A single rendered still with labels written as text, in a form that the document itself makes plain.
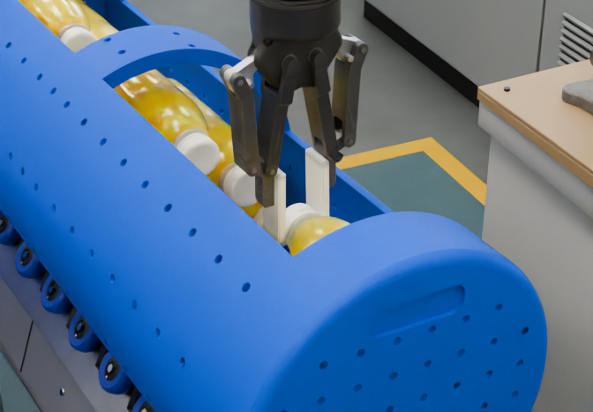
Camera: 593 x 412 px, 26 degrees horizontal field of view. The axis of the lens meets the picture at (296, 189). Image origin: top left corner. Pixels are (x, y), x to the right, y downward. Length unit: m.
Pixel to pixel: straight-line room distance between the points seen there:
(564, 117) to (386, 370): 0.70
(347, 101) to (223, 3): 3.44
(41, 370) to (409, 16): 2.80
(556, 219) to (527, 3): 1.92
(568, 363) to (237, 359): 0.79
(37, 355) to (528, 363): 0.59
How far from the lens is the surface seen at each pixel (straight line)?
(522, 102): 1.60
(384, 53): 4.16
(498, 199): 1.69
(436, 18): 3.90
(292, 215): 1.14
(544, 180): 1.58
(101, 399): 1.27
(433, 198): 3.37
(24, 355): 1.44
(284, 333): 0.89
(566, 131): 1.54
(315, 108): 1.11
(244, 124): 1.07
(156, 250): 1.01
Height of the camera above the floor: 1.73
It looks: 31 degrees down
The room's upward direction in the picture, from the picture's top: straight up
